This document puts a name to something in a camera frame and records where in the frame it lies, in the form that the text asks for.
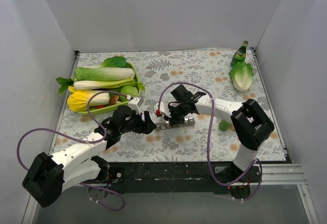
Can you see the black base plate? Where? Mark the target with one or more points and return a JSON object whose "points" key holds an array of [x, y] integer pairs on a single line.
{"points": [[160, 177]]}

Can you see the green pill bottle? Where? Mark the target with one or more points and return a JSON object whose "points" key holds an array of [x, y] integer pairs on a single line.
{"points": [[224, 125]]}

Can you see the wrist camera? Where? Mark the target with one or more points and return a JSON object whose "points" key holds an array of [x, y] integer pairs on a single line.
{"points": [[162, 109], [135, 104]]}

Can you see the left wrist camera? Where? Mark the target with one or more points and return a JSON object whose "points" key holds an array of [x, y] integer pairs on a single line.
{"points": [[135, 104]]}

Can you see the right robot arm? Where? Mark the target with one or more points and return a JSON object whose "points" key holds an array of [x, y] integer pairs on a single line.
{"points": [[251, 123]]}

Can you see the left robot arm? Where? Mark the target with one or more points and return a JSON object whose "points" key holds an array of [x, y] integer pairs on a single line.
{"points": [[50, 175]]}

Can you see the green glass bottle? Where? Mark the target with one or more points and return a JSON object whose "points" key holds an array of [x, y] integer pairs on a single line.
{"points": [[240, 54]]}

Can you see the round green cabbage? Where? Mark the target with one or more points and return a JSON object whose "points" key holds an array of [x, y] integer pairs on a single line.
{"points": [[129, 90]]}

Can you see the yellow cabbage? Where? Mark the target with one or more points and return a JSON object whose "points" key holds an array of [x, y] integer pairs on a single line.
{"points": [[78, 100]]}

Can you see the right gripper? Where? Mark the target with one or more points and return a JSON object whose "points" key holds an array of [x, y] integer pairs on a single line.
{"points": [[169, 111]]}

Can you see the white stalk bok choy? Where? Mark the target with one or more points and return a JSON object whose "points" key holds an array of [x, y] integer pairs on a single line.
{"points": [[88, 85]]}

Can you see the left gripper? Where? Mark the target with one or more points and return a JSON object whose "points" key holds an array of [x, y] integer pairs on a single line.
{"points": [[142, 122]]}

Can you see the green lettuce head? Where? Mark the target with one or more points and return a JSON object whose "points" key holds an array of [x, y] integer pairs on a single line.
{"points": [[241, 75]]}

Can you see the grey weekly pill organizer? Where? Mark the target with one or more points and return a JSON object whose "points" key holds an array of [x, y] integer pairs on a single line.
{"points": [[165, 125]]}

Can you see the dark green leafy vegetable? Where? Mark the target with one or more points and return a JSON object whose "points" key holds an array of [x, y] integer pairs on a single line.
{"points": [[114, 62]]}

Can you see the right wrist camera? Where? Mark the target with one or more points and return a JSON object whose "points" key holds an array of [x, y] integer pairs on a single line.
{"points": [[162, 109]]}

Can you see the green napa cabbage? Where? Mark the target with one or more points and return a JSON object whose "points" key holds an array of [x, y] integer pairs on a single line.
{"points": [[103, 74]]}

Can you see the aluminium frame rail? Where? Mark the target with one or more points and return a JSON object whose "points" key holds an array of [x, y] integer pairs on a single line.
{"points": [[274, 174]]}

